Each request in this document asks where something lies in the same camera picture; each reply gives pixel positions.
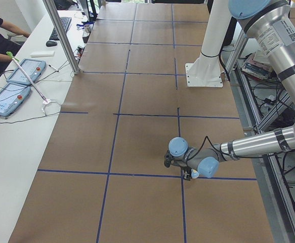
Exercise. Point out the teach pendant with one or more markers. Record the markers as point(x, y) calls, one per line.
point(32, 67)
point(11, 97)

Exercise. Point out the aluminium frame post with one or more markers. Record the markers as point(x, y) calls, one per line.
point(55, 18)

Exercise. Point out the white camera pillar with base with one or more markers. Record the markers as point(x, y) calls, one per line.
point(205, 71)

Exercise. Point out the white foam block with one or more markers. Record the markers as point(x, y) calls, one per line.
point(42, 54)

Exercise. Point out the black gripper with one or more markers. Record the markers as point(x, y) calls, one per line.
point(186, 174)

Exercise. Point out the brown paper table cover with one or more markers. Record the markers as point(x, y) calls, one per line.
point(102, 177)

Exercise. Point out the stack of books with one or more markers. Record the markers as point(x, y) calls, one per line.
point(257, 65)

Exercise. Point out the metal grabber stick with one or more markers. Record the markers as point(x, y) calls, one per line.
point(46, 101)

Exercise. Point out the upper teach pendant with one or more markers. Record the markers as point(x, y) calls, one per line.
point(32, 67)

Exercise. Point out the lower teach pendant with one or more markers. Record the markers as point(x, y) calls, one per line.
point(11, 97)

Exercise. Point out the silver metal cup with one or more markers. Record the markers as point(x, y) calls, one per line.
point(86, 30)

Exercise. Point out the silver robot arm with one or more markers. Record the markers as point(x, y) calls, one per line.
point(268, 23)

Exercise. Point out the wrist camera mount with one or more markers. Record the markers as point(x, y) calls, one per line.
point(168, 159)

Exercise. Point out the black computer mouse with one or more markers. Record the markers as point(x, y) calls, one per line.
point(51, 43)

